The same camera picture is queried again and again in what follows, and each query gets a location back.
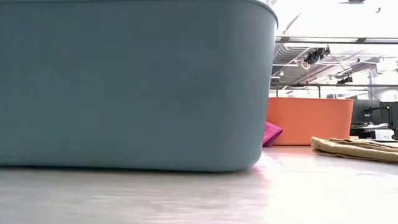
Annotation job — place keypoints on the teal plastic bin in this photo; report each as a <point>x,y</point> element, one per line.
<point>124,87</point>

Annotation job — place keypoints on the orange plastic bin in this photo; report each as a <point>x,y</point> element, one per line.
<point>311,121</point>

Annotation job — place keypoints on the magenta cloth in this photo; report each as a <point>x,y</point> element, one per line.
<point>271,133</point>

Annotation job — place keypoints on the black ceiling-mounted device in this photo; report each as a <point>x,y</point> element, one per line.
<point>315,56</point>

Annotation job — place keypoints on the black room railing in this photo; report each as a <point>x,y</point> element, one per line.
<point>342,85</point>

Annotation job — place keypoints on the overhead metal beam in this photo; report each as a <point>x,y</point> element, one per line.
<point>326,40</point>

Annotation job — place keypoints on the olive brown folded cloth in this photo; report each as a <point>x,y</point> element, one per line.
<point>351,149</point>

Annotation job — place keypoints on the dark office workstation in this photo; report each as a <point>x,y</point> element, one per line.
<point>363,115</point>

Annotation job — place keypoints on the small white box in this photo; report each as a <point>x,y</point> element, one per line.
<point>384,134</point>

